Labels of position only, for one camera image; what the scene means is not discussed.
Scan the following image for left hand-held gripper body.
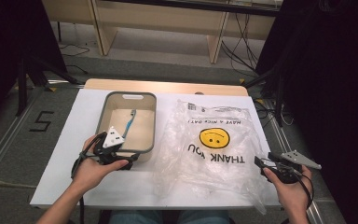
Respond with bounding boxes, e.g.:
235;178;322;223
93;125;129;165

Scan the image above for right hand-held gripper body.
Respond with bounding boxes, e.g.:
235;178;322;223
269;149;323;185

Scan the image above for blue toothbrush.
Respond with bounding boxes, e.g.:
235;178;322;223
122;108;137;139

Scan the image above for beige basket with grey rim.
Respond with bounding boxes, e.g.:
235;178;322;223
95;91;158;162

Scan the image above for clear plastic bag yellow smiley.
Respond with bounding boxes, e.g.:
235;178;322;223
153;99;269;216

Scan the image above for person's right hand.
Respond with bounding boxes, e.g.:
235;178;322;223
262;164;314;216

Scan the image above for person's left hand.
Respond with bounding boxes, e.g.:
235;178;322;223
71;133;130;195

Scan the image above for person's left leg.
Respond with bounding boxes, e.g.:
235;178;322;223
108;209;164;224

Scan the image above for person's leg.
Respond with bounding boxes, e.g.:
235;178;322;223
108;209;164;224
178;209;231;224

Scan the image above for black tripod stand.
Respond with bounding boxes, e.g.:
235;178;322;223
242;66;286;128
14;55;79;118

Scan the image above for person's right leg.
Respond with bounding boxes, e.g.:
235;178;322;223
178;209;231;224

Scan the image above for black curtain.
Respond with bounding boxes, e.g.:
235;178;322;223
0;0;68;125
255;0;358;224

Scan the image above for light wooden desk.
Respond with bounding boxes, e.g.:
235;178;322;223
41;0;281;64

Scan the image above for metal floor rail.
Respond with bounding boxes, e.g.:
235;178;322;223
0;87;46;189
265;99;327;224

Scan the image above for right hand-held gripper black cable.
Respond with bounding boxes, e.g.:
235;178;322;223
292;171;315;210

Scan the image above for hand-held gripper black cable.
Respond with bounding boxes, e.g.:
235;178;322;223
70;132;107;224
292;171;315;210

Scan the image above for left hand-held gripper black cable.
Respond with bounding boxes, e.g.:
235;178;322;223
70;132;107;224

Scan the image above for thin black floor cable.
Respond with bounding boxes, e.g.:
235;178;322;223
58;42;91;76

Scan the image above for black cable bundle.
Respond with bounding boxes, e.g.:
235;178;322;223
220;12;259;75

